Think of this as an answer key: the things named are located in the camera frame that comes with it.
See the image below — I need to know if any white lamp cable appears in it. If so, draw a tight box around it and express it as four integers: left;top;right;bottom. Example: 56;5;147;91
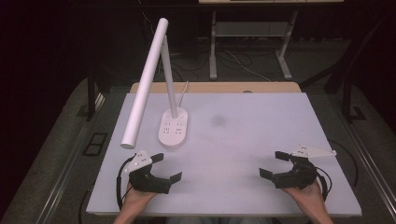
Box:
176;80;190;108

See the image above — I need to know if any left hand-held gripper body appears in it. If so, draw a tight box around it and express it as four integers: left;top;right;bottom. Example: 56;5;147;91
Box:
123;149;173;195

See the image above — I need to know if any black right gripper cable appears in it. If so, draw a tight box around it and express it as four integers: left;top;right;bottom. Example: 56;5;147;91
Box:
315;165;333;203

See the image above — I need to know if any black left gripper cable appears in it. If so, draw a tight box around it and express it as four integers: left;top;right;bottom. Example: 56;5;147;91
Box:
115;155;136;211

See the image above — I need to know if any white floor cable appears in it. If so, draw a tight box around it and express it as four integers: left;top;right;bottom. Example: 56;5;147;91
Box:
223;49;273;83

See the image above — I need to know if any thin black floor cable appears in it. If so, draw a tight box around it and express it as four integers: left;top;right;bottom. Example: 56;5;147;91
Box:
329;139;360;189
78;182;95;224

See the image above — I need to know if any person's left hand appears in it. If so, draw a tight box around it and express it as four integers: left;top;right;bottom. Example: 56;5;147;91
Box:
120;181;159;216

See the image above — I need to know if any black floor socket frame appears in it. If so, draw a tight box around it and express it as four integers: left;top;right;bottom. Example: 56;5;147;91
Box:
81;132;108;157

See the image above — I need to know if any black metal stand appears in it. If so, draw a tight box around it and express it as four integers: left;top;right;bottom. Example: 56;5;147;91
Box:
76;74;106;122
299;13;391;123

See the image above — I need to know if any desk with white metal legs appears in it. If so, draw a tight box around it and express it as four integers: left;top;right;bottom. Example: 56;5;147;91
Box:
198;0;346;81

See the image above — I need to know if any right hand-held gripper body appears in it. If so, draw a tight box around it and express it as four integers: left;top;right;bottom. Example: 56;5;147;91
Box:
270;143;338;191

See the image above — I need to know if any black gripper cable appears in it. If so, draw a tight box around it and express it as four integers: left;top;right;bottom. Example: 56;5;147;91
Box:
315;165;333;203
115;155;136;211

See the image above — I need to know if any white desk lamp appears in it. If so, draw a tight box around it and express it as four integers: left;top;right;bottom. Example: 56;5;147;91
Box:
120;17;189;149

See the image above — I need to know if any metal floor rail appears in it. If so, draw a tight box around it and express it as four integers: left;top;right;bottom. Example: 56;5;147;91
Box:
35;124;92;224
344;122;396;216

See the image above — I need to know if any person's right hand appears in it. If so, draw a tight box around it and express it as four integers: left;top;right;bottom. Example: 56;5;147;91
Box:
281;179;327;213

